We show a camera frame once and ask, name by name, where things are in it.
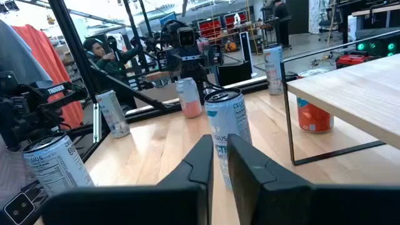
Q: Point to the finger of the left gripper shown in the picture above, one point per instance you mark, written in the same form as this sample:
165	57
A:
214	56
174	61

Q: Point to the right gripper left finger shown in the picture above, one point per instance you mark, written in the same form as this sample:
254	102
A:
140	206

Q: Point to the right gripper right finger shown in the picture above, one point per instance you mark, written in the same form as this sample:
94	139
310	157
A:
281	203

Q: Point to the white can pink bottom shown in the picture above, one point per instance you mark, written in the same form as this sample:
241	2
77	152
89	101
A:
188	97

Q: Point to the red can silver top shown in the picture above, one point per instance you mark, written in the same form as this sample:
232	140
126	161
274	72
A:
312	117

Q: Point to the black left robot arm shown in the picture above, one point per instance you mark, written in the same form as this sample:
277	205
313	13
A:
200	84

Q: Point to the black background robot arm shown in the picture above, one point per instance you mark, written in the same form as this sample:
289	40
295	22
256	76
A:
147	43

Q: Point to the yellow tool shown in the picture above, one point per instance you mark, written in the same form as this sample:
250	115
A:
231	47

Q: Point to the black box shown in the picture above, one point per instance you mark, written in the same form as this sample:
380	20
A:
232	73

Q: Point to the red bin rack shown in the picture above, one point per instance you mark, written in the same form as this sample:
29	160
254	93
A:
210	29
232	20

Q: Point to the black tower white trim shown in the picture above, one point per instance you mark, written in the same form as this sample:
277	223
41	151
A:
246	50

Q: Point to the blue monitor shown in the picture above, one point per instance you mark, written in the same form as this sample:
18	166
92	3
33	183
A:
167	17

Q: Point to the white slim can orange print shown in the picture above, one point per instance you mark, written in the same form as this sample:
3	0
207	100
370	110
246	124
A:
273	72

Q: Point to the person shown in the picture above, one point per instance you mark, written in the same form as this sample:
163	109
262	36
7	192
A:
106	64
281	22

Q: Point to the office chair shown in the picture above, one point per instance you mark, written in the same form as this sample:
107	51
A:
328	23

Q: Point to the orange cloth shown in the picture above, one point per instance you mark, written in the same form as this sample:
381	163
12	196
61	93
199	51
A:
50	62

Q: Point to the red black toolbox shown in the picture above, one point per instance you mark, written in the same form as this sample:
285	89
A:
350	59

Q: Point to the grey cloth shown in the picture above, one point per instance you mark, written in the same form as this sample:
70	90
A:
18	53

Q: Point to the black computer case green lights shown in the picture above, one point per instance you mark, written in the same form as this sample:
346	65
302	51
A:
375	47

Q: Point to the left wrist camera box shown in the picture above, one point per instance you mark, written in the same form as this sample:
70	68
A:
186	37

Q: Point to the long silver frame bracket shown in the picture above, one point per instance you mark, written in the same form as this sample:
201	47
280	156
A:
97	122

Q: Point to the wooden shelf black metal frame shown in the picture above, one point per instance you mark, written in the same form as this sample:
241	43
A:
359	93

